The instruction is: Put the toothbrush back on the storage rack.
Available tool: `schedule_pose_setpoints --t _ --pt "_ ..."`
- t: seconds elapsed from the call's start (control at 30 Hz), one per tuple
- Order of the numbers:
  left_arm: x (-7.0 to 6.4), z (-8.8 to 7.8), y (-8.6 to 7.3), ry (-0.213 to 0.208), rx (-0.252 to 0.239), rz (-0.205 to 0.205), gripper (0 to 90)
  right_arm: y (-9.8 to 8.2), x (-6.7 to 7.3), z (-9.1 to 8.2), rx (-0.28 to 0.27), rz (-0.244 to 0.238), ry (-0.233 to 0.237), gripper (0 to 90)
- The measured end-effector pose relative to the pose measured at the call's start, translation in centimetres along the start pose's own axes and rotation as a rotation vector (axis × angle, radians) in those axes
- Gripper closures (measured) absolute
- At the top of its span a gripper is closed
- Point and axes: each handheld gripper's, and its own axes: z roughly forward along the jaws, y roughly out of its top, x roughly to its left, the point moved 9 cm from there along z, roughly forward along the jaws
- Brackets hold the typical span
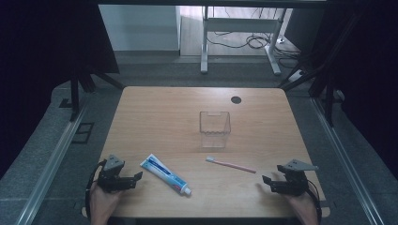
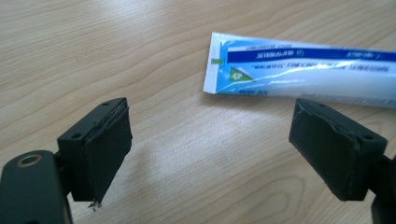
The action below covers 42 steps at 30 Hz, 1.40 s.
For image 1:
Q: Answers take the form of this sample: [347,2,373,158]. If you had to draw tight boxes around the person's left hand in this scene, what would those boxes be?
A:
[89,185,123,219]

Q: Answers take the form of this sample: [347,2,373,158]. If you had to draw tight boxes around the person's right hand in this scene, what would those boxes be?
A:
[284,190,320,219]

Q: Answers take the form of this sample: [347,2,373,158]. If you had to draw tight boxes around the white power strip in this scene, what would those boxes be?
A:
[287,68,306,83]

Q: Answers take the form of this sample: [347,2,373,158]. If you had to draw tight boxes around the black metal stand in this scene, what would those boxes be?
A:
[69,67,126,123]
[276,12,364,127]

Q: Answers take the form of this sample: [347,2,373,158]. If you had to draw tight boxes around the white cabinet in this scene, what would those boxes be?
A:
[98,4,182,53]

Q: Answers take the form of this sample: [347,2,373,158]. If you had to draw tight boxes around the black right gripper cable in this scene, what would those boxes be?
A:
[306,179,323,224]

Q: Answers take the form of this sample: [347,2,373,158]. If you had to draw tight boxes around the clear plastic container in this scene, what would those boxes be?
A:
[199,111,232,149]

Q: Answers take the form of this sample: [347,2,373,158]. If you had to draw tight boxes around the white and blue toothpaste tube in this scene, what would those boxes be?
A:
[139,153,192,197]

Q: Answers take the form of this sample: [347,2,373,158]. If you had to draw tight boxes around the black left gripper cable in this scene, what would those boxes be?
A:
[84,158,108,219]

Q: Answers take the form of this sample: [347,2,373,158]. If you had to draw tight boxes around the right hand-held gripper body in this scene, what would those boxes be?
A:
[276,158,319,197]

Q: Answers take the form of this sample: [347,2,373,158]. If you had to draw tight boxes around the black floor bracket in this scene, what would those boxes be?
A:
[70,122,96,145]

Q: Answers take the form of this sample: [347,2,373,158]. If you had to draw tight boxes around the aluminium floor rail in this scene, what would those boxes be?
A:
[311,97,385,225]
[15,102,89,225]

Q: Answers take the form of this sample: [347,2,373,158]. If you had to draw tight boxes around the white metal desk frame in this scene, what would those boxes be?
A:
[200,6,287,76]

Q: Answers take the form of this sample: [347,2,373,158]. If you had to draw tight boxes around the pink toothbrush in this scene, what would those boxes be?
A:
[205,156,257,174]

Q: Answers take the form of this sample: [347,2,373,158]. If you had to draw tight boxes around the black curtain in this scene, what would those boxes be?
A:
[0,0,120,180]
[308,0,398,181]

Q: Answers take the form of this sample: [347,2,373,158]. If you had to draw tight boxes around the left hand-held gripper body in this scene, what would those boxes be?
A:
[97,154,136,193]

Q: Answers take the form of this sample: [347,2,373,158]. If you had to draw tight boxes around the black floor cables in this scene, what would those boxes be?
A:
[206,7,302,69]

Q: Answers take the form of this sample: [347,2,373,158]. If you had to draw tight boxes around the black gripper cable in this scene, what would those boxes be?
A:
[306,179,323,224]
[84,158,108,219]

